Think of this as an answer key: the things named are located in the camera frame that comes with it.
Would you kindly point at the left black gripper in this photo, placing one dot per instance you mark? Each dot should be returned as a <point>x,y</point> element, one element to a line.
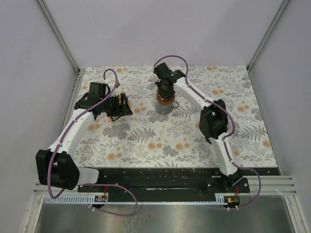
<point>123,109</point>

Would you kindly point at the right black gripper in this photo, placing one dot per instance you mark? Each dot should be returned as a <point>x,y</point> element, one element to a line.
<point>163,95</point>

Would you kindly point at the glass coffee server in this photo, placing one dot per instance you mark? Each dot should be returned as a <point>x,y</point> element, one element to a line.
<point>166,109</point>

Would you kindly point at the orange coffee filter box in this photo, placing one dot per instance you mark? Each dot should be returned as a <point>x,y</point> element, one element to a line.
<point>115,118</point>

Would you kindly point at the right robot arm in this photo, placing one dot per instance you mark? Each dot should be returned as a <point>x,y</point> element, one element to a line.
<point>213,122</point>

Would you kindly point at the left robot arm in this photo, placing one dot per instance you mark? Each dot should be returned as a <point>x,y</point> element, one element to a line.
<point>55,165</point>

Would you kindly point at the floral table mat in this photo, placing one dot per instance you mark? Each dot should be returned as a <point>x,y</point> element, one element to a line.
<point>149,139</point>

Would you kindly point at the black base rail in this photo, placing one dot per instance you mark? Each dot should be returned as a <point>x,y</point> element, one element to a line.
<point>167,184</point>

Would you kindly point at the white slotted cable duct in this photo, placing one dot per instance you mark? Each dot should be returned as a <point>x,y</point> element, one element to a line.
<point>77,199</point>

